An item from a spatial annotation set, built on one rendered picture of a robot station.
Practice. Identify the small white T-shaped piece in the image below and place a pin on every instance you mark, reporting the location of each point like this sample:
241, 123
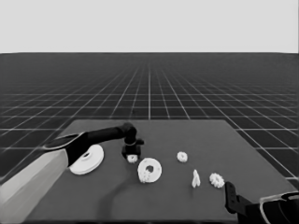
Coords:
195, 182

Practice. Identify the large thick white disc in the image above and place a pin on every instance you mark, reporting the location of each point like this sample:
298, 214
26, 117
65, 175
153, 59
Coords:
93, 161

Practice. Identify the small white toothed gear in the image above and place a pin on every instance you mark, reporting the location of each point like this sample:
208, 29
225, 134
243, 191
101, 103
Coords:
141, 178
135, 160
185, 158

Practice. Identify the large white toothed gear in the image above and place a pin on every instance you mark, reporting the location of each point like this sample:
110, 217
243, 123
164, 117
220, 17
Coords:
220, 182

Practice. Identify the white round carrier with pins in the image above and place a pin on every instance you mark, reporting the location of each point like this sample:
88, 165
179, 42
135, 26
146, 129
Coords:
156, 174

